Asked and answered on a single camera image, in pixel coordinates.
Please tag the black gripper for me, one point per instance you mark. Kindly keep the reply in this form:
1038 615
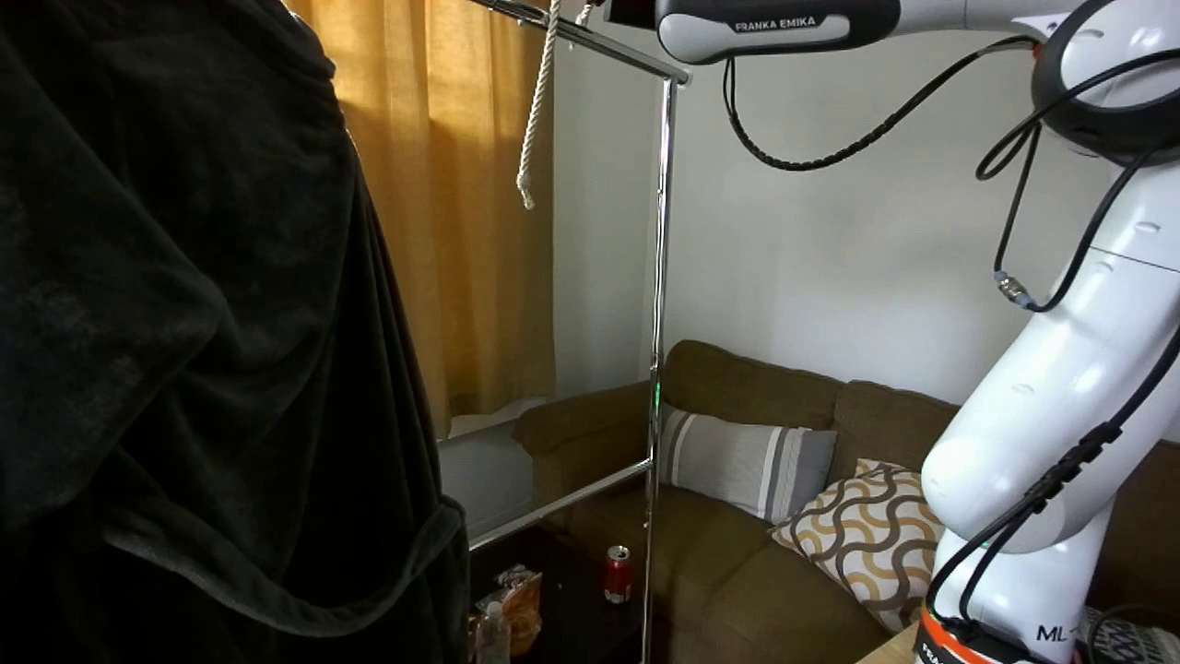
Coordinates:
631 10

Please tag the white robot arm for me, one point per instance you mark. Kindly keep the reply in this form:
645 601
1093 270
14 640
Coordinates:
1083 391

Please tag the metal clothes rack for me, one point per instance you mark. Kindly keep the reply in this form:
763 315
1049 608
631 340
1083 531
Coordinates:
664 243

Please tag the yellow curtain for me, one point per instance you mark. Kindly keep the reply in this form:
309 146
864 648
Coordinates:
429 198

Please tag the grey striped pillow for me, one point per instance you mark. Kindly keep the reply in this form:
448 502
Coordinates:
743 463

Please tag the black robe garment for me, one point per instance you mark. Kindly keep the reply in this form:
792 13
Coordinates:
198 343

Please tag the red soda can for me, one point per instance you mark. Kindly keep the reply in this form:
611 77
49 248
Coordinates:
618 577

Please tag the wave patterned pillow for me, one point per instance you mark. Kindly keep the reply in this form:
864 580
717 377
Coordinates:
867 536

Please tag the brown fabric couch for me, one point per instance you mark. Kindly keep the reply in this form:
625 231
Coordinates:
738 590

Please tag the orange snack bag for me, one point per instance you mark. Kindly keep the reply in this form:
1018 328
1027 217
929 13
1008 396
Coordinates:
509 608

